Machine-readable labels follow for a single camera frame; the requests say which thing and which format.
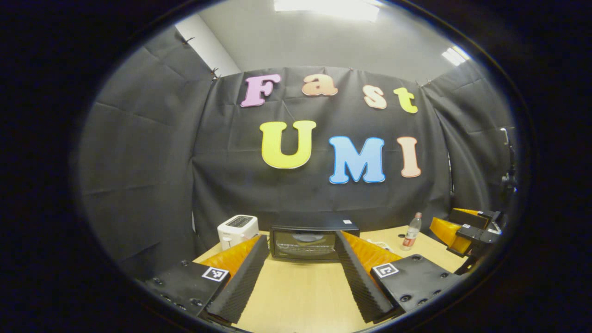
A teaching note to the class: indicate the clear bottle with red label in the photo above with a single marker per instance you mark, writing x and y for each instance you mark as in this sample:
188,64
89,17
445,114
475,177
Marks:
411,233

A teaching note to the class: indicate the white toaster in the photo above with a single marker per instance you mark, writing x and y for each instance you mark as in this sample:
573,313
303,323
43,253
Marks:
236,229

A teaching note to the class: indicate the black electric oven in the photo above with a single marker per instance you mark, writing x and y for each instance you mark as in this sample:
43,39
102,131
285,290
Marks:
300,249

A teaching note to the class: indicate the black tripod stand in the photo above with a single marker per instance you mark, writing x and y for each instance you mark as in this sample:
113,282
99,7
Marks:
509,171

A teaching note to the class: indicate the small ceiling light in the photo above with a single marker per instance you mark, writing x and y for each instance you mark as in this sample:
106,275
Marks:
455,55

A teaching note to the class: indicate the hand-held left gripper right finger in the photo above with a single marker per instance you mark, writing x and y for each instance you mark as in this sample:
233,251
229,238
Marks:
363,282

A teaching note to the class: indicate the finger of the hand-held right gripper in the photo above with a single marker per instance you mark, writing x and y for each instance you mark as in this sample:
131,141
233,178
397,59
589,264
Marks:
446,233
471,216

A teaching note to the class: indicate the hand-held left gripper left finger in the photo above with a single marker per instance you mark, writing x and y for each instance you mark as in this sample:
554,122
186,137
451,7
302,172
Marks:
243,282

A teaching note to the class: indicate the black backdrop cloth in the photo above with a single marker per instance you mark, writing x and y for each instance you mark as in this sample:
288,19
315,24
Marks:
259,194

